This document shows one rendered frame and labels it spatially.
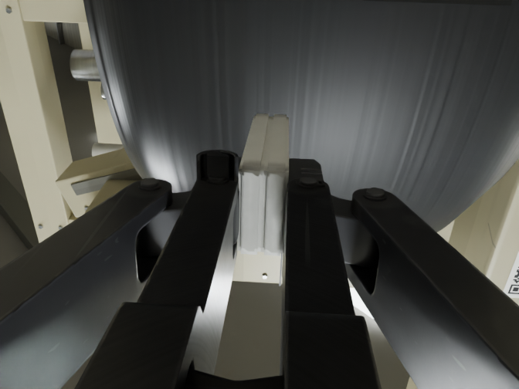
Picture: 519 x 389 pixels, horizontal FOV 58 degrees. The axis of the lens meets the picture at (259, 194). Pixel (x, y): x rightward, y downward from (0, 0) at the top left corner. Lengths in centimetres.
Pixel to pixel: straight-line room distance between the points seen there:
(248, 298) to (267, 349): 50
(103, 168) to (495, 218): 75
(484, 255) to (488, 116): 36
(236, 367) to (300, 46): 301
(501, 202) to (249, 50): 41
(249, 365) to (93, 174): 235
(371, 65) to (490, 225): 40
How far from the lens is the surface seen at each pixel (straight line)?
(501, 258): 62
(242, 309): 354
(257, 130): 18
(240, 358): 325
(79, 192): 108
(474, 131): 30
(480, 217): 65
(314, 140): 28
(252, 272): 94
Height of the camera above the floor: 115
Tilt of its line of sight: 31 degrees up
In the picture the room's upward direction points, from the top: 178 degrees counter-clockwise
